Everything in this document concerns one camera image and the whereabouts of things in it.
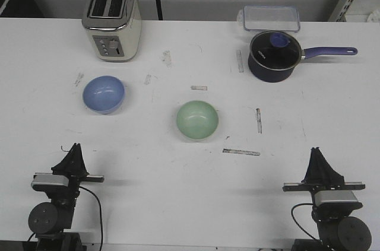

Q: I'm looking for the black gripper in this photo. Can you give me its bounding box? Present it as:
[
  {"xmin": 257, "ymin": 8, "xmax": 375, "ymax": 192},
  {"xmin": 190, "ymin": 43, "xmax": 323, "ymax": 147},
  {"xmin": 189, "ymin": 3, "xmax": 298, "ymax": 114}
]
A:
[
  {"xmin": 47, "ymin": 143, "xmax": 105, "ymax": 204},
  {"xmin": 283, "ymin": 147, "xmax": 365, "ymax": 193}
]

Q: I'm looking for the blue bowl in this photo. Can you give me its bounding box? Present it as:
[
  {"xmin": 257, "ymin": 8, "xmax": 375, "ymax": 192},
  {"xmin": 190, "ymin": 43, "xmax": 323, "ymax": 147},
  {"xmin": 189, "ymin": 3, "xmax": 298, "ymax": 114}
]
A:
[{"xmin": 83, "ymin": 75, "xmax": 125, "ymax": 115}]

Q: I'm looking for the green bowl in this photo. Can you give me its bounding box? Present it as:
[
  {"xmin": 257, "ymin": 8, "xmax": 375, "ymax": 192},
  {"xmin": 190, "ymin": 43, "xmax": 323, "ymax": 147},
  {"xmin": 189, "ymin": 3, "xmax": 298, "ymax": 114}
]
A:
[{"xmin": 176, "ymin": 100, "xmax": 219, "ymax": 141}]

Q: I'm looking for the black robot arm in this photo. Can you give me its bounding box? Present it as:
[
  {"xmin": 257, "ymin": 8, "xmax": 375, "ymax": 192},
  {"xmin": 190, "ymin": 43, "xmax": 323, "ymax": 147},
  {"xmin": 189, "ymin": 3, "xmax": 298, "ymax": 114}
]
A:
[
  {"xmin": 283, "ymin": 147, "xmax": 372, "ymax": 250},
  {"xmin": 28, "ymin": 143, "xmax": 104, "ymax": 250}
]

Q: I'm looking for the dark blue saucepan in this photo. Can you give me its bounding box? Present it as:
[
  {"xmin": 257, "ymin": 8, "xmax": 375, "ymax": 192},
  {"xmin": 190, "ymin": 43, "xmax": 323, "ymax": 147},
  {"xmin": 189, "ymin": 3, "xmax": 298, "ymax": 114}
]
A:
[{"xmin": 248, "ymin": 43, "xmax": 358, "ymax": 82}]

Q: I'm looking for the glass saucepan lid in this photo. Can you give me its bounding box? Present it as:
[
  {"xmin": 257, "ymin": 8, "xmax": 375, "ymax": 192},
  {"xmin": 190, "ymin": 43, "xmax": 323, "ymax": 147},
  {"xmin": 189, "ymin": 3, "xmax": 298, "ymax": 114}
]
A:
[{"xmin": 250, "ymin": 31, "xmax": 301, "ymax": 70}]

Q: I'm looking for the cream two-slot toaster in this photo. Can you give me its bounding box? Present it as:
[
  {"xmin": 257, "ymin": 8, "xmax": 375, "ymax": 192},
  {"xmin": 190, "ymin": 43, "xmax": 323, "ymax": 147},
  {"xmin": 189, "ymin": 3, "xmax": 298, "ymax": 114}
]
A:
[{"xmin": 81, "ymin": 0, "xmax": 142, "ymax": 62}]

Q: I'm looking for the clear plastic food container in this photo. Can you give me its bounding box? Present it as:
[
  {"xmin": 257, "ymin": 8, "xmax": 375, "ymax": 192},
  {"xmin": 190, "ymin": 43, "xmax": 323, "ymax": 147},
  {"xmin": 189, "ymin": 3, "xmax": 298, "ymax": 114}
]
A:
[{"xmin": 236, "ymin": 5, "xmax": 300, "ymax": 32}]

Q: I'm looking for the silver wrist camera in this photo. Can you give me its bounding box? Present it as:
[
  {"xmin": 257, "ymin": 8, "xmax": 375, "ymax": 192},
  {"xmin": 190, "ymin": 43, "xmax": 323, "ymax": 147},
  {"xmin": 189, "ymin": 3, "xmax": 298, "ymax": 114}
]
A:
[
  {"xmin": 313, "ymin": 190, "xmax": 359, "ymax": 206},
  {"xmin": 31, "ymin": 173, "xmax": 69, "ymax": 192}
]

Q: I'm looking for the left black cable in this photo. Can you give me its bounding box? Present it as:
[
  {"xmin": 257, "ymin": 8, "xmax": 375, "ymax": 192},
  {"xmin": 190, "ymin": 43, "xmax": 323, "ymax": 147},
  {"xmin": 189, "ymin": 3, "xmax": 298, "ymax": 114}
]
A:
[{"xmin": 78, "ymin": 185, "xmax": 104, "ymax": 251}]

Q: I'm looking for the black cable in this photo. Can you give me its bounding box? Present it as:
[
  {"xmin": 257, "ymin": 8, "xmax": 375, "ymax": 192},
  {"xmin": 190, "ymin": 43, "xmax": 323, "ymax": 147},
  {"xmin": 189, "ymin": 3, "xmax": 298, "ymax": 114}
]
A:
[
  {"xmin": 78, "ymin": 185, "xmax": 104, "ymax": 251},
  {"xmin": 290, "ymin": 202, "xmax": 321, "ymax": 242}
]

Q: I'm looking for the right black cable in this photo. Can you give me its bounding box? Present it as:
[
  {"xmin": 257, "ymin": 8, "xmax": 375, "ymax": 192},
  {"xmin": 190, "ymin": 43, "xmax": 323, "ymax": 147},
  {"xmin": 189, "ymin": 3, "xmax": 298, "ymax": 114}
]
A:
[{"xmin": 290, "ymin": 202, "xmax": 321, "ymax": 242}]

